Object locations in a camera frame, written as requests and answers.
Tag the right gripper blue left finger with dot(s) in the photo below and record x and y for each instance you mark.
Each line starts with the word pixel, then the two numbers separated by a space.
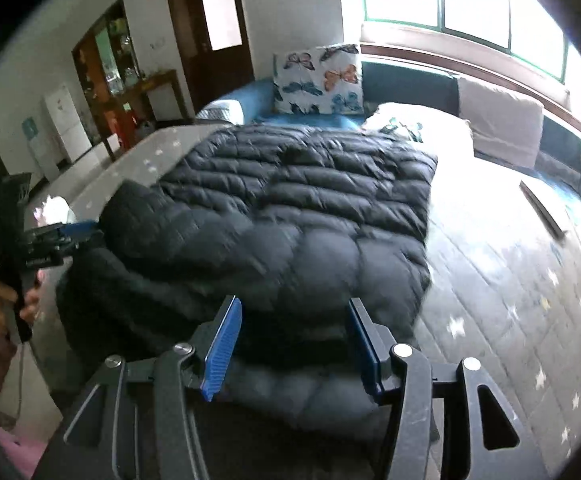
pixel 218 343

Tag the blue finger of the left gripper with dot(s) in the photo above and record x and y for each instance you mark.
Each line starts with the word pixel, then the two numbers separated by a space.
pixel 56 243
pixel 76 229

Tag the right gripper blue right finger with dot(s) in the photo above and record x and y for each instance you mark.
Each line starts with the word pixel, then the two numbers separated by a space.
pixel 372 343

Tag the black puffer down jacket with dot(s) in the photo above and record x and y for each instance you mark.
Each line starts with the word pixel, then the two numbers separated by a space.
pixel 294 222

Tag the person's left hand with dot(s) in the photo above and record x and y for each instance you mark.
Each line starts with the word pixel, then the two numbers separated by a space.
pixel 31 308

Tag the white refrigerator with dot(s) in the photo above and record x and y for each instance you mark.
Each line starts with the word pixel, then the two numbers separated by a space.
pixel 71 133

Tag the wooden display cabinet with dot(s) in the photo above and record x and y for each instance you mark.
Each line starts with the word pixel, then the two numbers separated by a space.
pixel 126 103

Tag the grey star quilted mat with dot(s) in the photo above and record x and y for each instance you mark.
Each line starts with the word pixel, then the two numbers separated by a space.
pixel 502 290

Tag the white pillow with blue print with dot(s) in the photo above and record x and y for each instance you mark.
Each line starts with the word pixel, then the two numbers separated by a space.
pixel 441 132

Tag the beige back cushion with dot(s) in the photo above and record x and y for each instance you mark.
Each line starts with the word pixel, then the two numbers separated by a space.
pixel 506 124

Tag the dark wooden door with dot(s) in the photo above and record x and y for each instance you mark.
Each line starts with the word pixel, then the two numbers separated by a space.
pixel 213 46

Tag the butterfly print pillow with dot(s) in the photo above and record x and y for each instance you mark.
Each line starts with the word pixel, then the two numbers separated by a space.
pixel 319 81

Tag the teal sofa bed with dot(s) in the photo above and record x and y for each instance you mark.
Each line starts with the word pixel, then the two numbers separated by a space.
pixel 420 89

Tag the green framed window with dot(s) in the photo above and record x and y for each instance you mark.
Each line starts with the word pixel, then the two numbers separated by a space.
pixel 520 28

